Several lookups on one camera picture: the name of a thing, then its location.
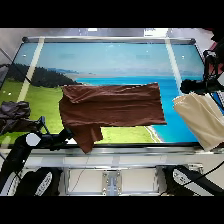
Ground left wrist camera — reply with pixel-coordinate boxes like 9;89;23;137
35;115;50;136

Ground silver frame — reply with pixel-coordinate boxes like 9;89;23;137
0;35;224;196

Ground brown T-shirt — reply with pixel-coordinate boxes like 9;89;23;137
58;82;168;155

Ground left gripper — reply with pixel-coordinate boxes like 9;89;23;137
49;127;74;147

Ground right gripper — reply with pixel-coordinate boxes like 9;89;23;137
179;78;202;95

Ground cream garment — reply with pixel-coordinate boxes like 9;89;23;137
172;92;224;152

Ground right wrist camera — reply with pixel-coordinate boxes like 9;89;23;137
201;49;219;82

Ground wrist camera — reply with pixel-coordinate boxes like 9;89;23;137
35;115;50;136
201;49;219;82

